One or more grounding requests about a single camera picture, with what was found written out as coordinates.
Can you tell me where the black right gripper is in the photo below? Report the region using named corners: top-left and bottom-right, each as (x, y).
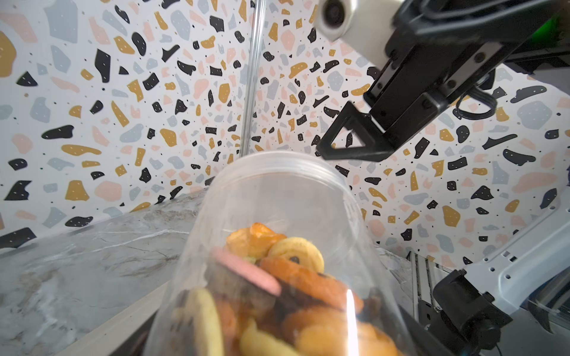
top-left (316, 1), bottom-right (569, 162)

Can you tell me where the clear plastic cookie jar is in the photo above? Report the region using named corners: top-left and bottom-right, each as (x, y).
top-left (144, 151), bottom-right (419, 355)

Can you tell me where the beige plastic tray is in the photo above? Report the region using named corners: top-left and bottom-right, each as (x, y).
top-left (58, 282), bottom-right (169, 355)

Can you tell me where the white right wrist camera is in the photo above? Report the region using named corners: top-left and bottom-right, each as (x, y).
top-left (316, 0), bottom-right (404, 68)

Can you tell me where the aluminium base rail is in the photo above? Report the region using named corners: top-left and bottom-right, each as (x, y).
top-left (407, 252), bottom-right (451, 329)

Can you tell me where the metal corner post right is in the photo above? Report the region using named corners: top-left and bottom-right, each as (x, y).
top-left (239, 0), bottom-right (267, 157)

